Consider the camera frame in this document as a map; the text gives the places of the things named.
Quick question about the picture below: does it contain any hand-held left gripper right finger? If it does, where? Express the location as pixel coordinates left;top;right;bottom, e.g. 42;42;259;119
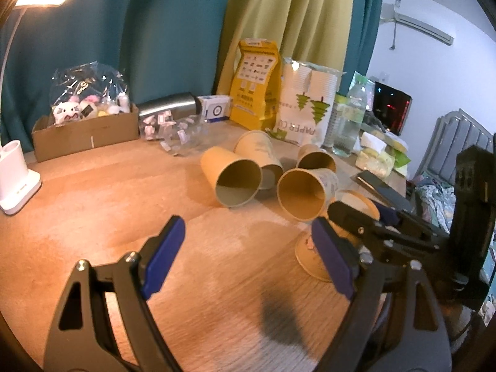
311;216;453;372

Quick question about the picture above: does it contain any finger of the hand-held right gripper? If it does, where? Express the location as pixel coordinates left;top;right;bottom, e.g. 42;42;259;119
327;201;438;265
372;200;452;241

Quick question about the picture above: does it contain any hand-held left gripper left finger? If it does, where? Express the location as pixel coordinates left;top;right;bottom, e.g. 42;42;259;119
42;214;187;372

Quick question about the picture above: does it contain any brown paper cup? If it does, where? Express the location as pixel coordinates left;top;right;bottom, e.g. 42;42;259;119
294;189;381;283
296;144;337;173
200;146;263;207
234;130;285;190
276;168;339;223

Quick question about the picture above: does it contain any paper cup package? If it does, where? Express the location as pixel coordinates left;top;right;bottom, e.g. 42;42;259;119
273;57;344;145

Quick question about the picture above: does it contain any black phone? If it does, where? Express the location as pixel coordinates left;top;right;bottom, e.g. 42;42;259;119
351;170;413;212

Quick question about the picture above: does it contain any patterned blanket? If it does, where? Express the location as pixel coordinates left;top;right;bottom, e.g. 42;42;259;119
413;180;457;234

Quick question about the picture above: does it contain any green snack packet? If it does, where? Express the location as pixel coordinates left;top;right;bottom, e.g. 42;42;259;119
391;139;412;168

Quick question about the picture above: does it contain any grey padded headboard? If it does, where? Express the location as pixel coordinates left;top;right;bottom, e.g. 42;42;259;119
414;108;496;187

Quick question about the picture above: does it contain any white tissue pack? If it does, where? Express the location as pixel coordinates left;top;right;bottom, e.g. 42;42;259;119
360;132;388;153

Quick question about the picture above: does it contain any clear plastic water bottle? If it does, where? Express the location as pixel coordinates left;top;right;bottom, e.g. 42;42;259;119
332;75;368;158

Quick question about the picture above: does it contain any black appliance with red lights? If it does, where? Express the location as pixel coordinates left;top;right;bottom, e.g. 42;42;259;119
370;81;412;136

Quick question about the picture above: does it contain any clear bag of small packets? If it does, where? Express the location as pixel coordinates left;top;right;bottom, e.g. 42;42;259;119
139;110;212;158

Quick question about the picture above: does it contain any cardboard box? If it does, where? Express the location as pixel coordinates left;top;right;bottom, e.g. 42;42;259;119
32;103;140;163

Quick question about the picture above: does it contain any steel thermos bottle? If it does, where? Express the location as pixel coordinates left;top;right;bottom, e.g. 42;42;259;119
137;92;202;119

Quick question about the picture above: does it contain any small white box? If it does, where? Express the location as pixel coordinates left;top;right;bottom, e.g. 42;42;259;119
196;95;233;123

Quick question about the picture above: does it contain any white desk lamp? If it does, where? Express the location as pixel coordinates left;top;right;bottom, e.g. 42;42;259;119
0;0;77;215

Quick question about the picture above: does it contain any yellow standing pouch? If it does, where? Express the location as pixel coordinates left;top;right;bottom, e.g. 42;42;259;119
229;39;282;131

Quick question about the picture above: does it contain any clear bag of plush toys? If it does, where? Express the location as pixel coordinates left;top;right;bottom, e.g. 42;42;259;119
51;61;130;125

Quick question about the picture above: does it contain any white air conditioner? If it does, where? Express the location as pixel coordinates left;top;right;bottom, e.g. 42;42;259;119
382;2;455;46

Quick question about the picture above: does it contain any yellow curtain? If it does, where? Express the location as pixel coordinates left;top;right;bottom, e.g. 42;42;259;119
215;0;367;94

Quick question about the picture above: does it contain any teal curtain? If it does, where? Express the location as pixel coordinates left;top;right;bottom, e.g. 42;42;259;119
0;0;386;156

